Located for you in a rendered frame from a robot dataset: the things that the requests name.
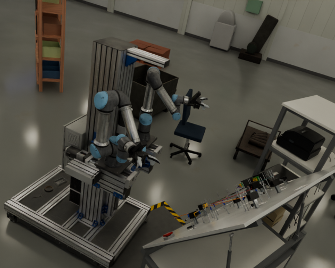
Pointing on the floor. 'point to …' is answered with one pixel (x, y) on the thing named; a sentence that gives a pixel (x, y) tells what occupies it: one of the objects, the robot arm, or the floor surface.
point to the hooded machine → (224, 31)
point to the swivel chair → (187, 132)
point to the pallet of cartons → (151, 50)
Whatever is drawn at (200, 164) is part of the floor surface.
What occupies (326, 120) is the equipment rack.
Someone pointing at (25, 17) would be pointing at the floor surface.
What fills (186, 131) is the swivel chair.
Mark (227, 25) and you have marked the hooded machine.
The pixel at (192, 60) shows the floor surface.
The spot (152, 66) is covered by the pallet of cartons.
